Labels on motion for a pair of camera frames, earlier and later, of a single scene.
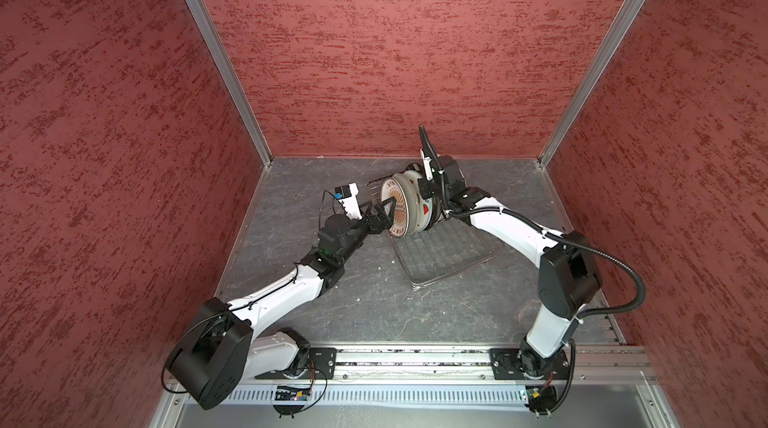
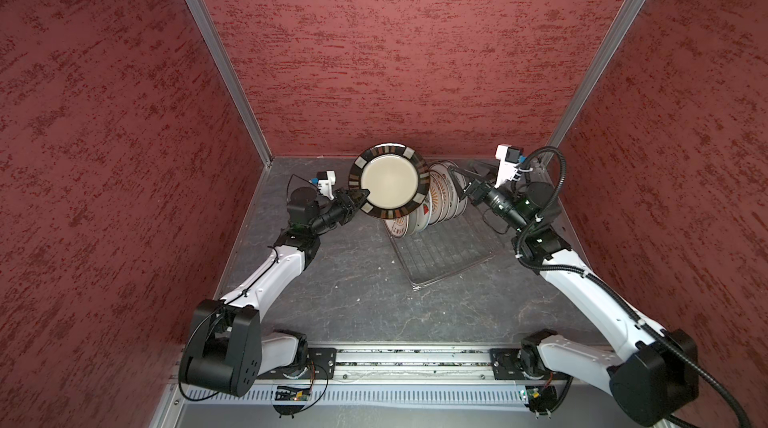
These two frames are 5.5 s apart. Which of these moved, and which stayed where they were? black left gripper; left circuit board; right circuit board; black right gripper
Moved: black left gripper; black right gripper
Stayed: left circuit board; right circuit board
